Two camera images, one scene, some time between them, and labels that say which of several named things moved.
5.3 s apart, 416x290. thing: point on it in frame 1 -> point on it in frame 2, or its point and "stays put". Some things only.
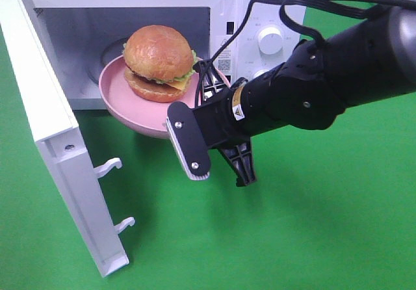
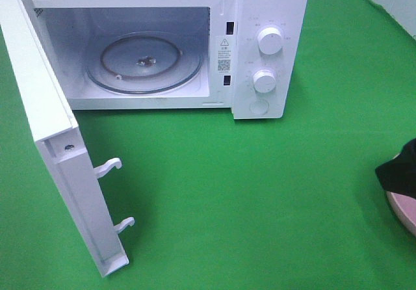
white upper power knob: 270,40 stays put
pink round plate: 146,118 -> 405,208
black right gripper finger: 210,83 -> 399,175
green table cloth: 333,208 stays put
